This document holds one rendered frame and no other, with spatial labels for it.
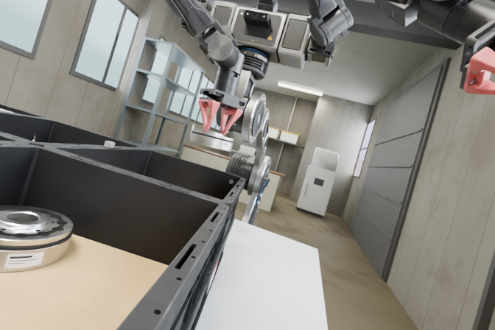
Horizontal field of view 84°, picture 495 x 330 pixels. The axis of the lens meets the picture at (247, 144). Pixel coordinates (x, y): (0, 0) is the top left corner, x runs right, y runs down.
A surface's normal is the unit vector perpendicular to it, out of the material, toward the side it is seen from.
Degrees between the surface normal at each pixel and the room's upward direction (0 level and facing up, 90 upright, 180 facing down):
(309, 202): 90
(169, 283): 0
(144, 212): 90
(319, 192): 90
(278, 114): 90
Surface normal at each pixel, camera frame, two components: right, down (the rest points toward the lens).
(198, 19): 0.11, 0.34
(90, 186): -0.05, -0.03
